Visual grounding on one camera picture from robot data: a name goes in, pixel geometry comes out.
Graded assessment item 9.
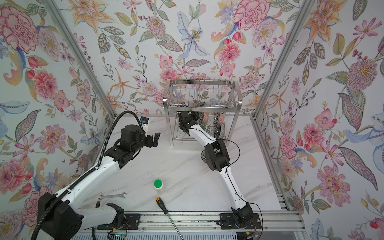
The olive leaf pattern bowl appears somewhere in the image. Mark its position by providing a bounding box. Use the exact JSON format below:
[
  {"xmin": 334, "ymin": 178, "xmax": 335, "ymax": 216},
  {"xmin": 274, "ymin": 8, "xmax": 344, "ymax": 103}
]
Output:
[{"xmin": 203, "ymin": 112, "xmax": 210, "ymax": 124}]

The green leaf bowl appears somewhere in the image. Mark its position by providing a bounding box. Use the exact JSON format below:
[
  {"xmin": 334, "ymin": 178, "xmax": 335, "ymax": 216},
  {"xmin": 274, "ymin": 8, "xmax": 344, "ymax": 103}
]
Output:
[{"xmin": 200, "ymin": 122, "xmax": 211, "ymax": 135}]

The pink leaf pattern bowl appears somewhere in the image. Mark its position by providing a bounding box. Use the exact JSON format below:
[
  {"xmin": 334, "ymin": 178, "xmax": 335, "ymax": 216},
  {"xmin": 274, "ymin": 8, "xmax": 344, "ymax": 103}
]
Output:
[{"xmin": 218, "ymin": 113, "xmax": 225, "ymax": 125}]

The dark blue patterned bowl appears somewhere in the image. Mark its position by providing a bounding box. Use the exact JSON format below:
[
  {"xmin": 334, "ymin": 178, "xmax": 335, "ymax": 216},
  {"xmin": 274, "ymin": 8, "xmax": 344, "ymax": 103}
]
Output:
[{"xmin": 214, "ymin": 116, "xmax": 226, "ymax": 139}]

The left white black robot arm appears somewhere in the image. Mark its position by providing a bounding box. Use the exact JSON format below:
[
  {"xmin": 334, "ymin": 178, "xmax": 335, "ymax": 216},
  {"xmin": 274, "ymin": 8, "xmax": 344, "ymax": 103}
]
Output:
[{"xmin": 31, "ymin": 125, "xmax": 161, "ymax": 240}]

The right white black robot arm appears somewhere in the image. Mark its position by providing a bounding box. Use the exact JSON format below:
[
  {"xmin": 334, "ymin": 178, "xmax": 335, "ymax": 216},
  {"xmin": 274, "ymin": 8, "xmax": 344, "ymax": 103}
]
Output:
[{"xmin": 177, "ymin": 111, "xmax": 263, "ymax": 231}]

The stainless steel dish rack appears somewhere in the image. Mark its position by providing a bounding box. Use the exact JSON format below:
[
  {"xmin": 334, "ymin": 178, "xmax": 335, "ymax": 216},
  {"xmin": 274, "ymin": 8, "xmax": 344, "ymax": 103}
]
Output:
[{"xmin": 162, "ymin": 79, "xmax": 243, "ymax": 146}]

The green cap white bottle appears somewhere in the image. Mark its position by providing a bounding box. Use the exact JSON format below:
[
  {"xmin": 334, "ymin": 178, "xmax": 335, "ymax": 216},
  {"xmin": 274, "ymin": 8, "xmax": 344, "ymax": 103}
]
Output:
[{"xmin": 154, "ymin": 179, "xmax": 166, "ymax": 195}]

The silver wrench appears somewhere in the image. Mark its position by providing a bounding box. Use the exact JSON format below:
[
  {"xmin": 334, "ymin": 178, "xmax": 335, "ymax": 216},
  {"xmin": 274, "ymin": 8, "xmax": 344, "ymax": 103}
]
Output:
[{"xmin": 98, "ymin": 192, "xmax": 127, "ymax": 201}]

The black yellow screwdriver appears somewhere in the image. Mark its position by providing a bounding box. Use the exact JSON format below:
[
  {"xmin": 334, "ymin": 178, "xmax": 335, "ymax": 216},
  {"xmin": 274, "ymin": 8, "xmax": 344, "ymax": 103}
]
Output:
[{"xmin": 156, "ymin": 197, "xmax": 184, "ymax": 240}]

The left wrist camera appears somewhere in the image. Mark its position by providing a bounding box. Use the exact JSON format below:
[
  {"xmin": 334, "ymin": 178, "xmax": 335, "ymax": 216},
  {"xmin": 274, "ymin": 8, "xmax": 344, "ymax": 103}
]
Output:
[{"xmin": 140, "ymin": 116, "xmax": 150, "ymax": 134}]

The black corrugated cable conduit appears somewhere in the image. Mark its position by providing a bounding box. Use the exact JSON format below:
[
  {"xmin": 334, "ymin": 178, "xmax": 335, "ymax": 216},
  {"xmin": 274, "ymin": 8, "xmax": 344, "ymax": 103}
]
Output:
[{"xmin": 29, "ymin": 110, "xmax": 142, "ymax": 240}]

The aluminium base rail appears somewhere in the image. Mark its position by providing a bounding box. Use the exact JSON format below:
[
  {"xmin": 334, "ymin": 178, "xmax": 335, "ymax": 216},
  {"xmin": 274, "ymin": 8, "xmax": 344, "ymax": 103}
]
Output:
[{"xmin": 47, "ymin": 210, "xmax": 307, "ymax": 233}]

